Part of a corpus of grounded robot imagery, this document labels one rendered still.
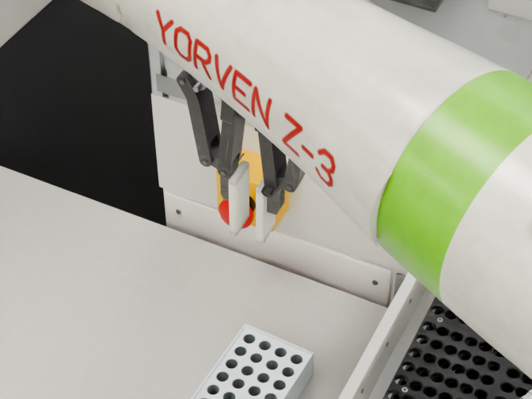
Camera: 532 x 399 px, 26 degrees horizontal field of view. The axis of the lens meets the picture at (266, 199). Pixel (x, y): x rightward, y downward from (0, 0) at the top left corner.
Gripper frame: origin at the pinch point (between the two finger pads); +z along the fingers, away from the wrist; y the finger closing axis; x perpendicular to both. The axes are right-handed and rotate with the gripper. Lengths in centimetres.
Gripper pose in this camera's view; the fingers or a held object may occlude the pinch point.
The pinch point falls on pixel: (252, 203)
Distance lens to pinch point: 105.4
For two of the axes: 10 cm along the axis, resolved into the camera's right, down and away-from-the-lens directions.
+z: 0.0, 7.2, 7.0
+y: -9.1, -2.9, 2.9
